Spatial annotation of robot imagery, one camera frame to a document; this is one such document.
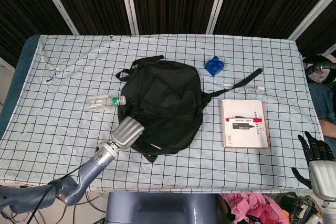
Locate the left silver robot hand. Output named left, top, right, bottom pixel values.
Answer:
left=110, top=108, right=146, bottom=150

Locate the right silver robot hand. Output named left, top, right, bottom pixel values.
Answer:
left=291, top=131, right=336, bottom=190

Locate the black backpack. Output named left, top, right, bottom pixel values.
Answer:
left=116, top=55, right=264, bottom=164

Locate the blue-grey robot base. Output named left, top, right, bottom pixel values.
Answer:
left=106, top=191, right=218, bottom=224

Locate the white book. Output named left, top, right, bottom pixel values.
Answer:
left=220, top=99, right=270, bottom=149

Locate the clear plastic water bottle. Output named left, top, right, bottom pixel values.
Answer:
left=87, top=95, right=127, bottom=112

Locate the person in jeans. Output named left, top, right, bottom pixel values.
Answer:
left=303, top=54, right=336, bottom=137

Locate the checkered white tablecloth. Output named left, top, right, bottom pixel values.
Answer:
left=0, top=34, right=331, bottom=193

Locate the pink cloth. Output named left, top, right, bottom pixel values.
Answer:
left=222, top=193, right=287, bottom=224

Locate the red and white marker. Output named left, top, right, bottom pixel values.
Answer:
left=226, top=117, right=264, bottom=123

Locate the clear glass tube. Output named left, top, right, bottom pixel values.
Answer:
left=216, top=82, right=265, bottom=93

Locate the blue toy building block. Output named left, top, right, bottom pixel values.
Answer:
left=205, top=56, right=226, bottom=77

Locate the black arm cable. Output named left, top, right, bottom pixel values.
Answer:
left=26, top=165, right=85, bottom=224

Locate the white partition frame post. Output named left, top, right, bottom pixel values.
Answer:
left=287, top=0, right=336, bottom=41
left=35, top=0, right=80, bottom=36
left=118, top=0, right=140, bottom=36
left=206, top=0, right=233, bottom=35

